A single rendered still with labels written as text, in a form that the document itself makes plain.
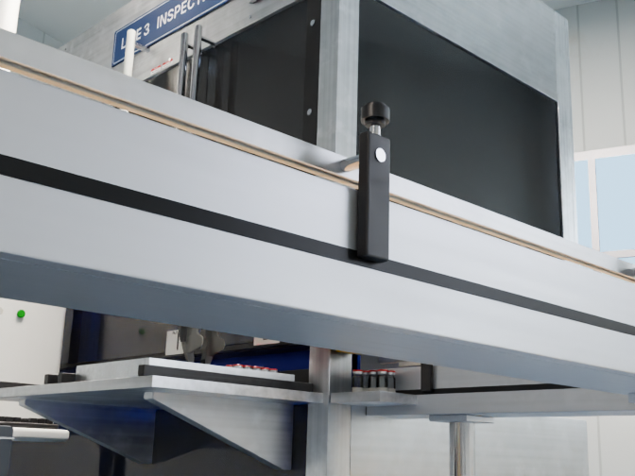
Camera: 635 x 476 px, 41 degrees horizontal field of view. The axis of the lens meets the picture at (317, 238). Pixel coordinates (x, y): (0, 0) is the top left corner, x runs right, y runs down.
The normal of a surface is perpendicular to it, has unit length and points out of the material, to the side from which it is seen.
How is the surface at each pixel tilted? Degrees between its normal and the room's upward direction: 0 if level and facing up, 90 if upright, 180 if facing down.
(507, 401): 90
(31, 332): 90
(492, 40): 90
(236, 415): 90
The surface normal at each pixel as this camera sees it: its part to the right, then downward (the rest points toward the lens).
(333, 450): 0.69, -0.16
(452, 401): -0.72, -0.20
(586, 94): -0.47, -0.24
